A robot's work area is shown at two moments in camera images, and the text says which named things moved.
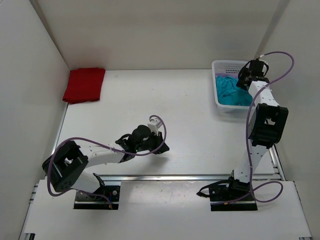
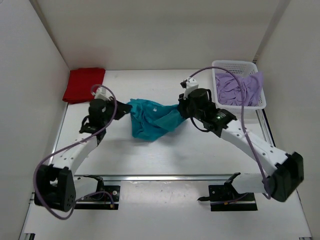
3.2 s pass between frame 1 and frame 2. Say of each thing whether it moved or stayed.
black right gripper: moved
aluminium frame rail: stayed
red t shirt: stayed
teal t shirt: moved
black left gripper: moved
